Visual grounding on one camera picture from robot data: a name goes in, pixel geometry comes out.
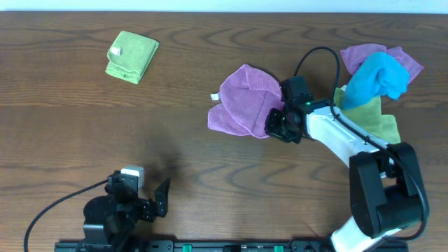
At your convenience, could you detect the purple cloth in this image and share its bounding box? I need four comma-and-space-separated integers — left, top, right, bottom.
340, 43, 424, 83
207, 64, 284, 139

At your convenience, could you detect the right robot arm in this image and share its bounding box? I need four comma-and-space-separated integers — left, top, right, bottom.
265, 98, 429, 251

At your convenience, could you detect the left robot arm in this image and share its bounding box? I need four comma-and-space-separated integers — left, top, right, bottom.
80, 175, 171, 251

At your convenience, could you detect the crumpled green cloth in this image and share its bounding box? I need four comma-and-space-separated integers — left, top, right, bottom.
334, 87, 401, 144

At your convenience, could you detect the purple cloth under blue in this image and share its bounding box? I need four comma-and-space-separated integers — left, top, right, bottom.
340, 43, 424, 83

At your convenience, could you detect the folded green cloth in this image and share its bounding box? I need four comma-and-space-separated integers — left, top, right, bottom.
106, 31, 160, 85

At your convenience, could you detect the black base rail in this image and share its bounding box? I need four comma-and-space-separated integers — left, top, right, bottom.
53, 239, 410, 252

